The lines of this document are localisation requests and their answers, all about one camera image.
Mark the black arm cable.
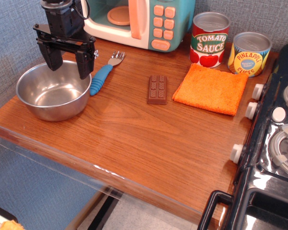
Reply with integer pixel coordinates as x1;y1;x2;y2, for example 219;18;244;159
71;0;91;21

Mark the orange cloth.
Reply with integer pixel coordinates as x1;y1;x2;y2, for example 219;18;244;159
172;64;249;116

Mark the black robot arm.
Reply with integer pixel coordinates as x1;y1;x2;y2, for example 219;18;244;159
33;0;97;80

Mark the toy microwave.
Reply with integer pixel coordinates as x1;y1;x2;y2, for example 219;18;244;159
81;0;195;52

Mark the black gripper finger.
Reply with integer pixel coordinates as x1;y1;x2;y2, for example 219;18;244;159
75;51;95;80
37;41;63;71

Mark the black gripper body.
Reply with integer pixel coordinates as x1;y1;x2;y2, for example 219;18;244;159
34;1;96;58

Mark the pineapple slices can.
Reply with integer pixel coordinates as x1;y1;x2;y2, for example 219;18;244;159
228;32;272;77

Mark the tomato sauce can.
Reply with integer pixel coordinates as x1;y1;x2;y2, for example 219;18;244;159
189;11;231;68

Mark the toy chocolate bar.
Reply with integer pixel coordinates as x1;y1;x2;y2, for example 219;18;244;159
147;75;167;104

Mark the blue handled fork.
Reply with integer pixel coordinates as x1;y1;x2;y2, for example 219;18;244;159
90;51;125;96

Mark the white stove knob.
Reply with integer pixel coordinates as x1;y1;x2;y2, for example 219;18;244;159
230;144;243;164
245;102;258;120
252;84;264;101

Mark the steel bowl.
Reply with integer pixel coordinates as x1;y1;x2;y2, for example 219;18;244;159
16;60;91;122

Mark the black toy stove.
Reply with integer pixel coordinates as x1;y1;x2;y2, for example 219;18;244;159
198;44;288;230

